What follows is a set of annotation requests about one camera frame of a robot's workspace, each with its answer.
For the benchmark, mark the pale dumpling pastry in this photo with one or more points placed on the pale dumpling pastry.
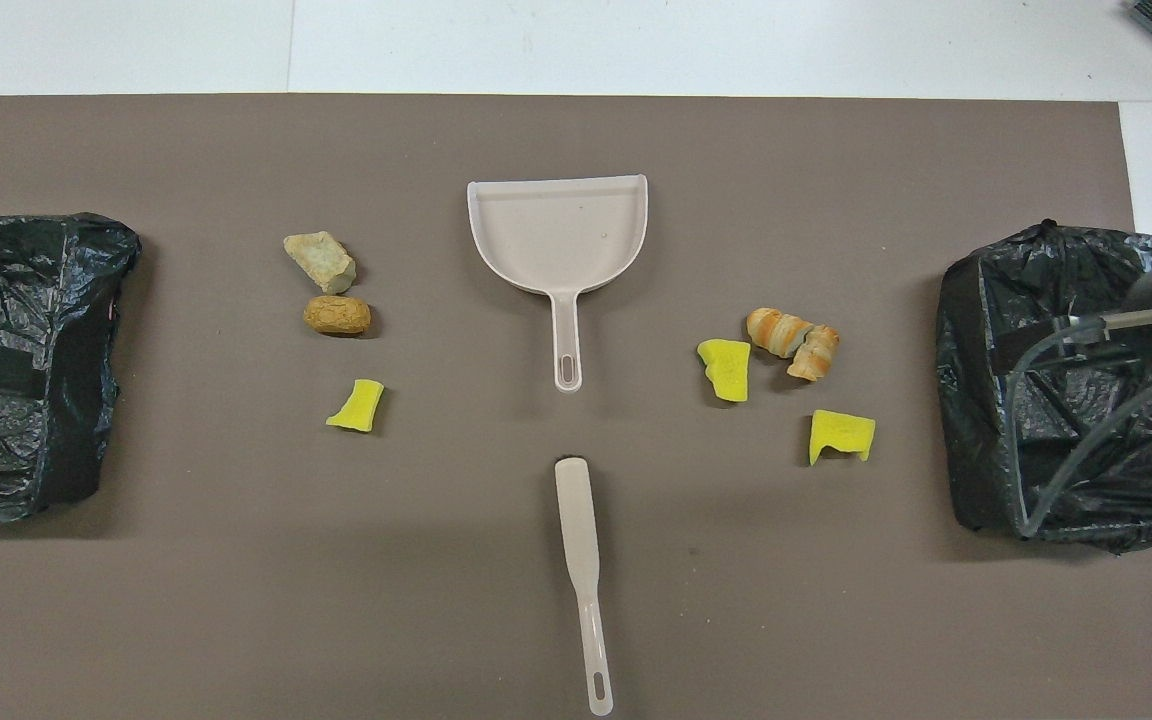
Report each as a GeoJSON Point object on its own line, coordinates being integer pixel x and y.
{"type": "Point", "coordinates": [321, 260]}

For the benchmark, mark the yellow cheese wedge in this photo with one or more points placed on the yellow cheese wedge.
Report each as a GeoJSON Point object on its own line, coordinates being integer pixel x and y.
{"type": "Point", "coordinates": [726, 368]}

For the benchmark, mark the yellow notched cheese piece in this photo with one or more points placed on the yellow notched cheese piece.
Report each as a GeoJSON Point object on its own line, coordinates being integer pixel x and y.
{"type": "Point", "coordinates": [836, 432]}

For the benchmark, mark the brown table mat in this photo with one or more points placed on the brown table mat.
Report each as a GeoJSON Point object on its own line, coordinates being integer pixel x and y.
{"type": "Point", "coordinates": [236, 600]}

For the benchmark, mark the brown oval bread roll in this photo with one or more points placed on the brown oval bread roll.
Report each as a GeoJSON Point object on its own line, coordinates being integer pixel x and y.
{"type": "Point", "coordinates": [336, 316]}

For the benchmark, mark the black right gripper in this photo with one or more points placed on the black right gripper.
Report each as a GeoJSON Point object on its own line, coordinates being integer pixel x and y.
{"type": "Point", "coordinates": [1036, 350]}

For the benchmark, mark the beige plastic dustpan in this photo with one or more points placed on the beige plastic dustpan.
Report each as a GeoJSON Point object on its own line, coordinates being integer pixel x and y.
{"type": "Point", "coordinates": [556, 235]}

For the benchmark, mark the golden striped croissant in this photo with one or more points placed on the golden striped croissant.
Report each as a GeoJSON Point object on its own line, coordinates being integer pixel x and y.
{"type": "Point", "coordinates": [781, 332]}

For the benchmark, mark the beige hand brush black bristles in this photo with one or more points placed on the beige hand brush black bristles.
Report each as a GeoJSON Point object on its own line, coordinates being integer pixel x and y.
{"type": "Point", "coordinates": [576, 520]}

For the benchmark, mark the bin lined with black bag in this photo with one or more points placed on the bin lined with black bag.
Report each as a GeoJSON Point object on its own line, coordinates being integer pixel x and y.
{"type": "Point", "coordinates": [16, 280]}
{"type": "Point", "coordinates": [986, 450]}

